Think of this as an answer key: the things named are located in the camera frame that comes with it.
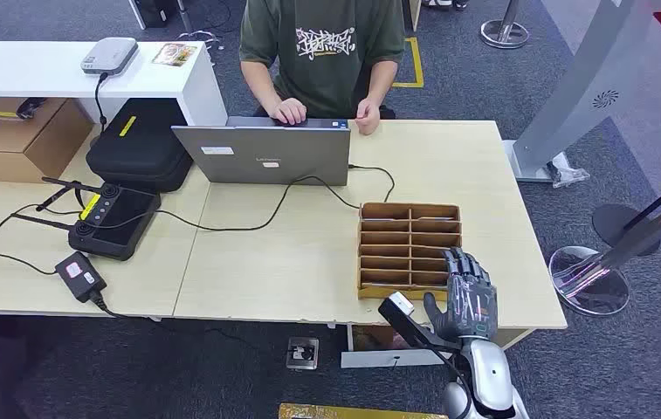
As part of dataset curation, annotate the person's left hand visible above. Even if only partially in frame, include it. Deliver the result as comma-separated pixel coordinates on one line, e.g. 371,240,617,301
355,98,382,137

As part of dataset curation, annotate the black router cable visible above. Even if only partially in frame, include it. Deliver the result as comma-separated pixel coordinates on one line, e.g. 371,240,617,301
93,72,110,133

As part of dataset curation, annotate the brown cardboard box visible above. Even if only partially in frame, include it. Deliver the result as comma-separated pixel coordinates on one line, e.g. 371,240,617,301
0,97,95,185

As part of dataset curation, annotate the grey router box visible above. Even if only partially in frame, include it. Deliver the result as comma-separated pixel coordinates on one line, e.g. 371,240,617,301
79,37,140,77

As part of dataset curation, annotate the black power adapter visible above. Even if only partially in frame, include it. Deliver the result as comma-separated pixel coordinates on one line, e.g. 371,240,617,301
54,251,108,304

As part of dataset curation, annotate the black mains cable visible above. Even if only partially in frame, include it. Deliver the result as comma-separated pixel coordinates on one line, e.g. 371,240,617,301
87,291,134,320

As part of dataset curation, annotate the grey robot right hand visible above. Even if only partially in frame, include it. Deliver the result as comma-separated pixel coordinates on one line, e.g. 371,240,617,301
422,247,499,343

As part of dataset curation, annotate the metal floor socket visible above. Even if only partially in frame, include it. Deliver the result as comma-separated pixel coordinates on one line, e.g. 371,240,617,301
285,337,320,371

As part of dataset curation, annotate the person's right hand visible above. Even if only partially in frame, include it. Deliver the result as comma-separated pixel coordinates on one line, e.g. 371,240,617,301
269,97,308,127

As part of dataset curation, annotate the black stanchion with round base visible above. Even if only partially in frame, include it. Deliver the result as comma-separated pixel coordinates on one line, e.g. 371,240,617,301
591,164,661,258

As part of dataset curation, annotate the chrome stanchion with round base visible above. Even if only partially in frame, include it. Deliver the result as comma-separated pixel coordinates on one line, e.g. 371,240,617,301
479,0,531,51

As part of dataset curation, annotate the silver gate pillar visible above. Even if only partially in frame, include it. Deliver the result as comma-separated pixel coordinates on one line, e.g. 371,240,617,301
503,0,661,184

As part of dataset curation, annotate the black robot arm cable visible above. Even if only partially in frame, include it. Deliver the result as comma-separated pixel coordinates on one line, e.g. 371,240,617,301
417,338,474,419

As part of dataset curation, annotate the small black object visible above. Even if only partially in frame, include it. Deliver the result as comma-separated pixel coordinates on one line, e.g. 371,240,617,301
16,97,49,120

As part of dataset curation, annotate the clear plastic bag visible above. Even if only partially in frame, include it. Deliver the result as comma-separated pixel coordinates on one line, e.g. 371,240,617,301
547,151,591,189

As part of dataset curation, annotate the cardboard card organizer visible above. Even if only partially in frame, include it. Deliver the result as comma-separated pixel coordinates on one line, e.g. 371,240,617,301
356,202,463,302

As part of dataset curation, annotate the black remote controller with antennas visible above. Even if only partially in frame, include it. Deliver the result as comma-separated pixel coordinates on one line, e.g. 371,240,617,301
10,176,162,263

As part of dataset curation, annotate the white open drawer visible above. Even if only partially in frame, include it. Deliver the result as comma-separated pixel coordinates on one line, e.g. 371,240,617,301
340,323,452,370

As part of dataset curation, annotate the white counter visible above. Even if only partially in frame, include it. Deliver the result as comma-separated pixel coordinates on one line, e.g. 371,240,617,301
0,38,229,128

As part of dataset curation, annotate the black computer tower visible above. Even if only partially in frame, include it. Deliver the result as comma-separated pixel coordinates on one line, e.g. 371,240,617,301
127,0,178,30

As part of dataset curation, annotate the printed foil packet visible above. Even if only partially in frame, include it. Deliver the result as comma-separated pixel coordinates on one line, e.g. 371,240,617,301
151,42,198,68

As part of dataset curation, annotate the black carrying case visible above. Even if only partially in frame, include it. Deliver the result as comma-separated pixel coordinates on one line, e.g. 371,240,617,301
85,97,195,194

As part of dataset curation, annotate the grey laptop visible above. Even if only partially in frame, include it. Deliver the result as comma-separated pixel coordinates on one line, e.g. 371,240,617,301
170,116,352,188

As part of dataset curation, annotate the shiny stanchion with clear base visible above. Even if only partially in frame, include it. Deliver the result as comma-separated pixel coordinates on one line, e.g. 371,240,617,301
547,184,661,318

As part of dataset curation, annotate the black laptop power cable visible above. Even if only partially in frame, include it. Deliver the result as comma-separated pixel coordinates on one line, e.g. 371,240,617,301
0,164,396,277

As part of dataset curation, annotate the gold foil strip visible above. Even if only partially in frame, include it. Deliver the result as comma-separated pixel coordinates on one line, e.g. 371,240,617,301
278,402,450,419

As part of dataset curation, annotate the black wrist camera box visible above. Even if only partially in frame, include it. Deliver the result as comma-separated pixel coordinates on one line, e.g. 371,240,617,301
378,291,465,352

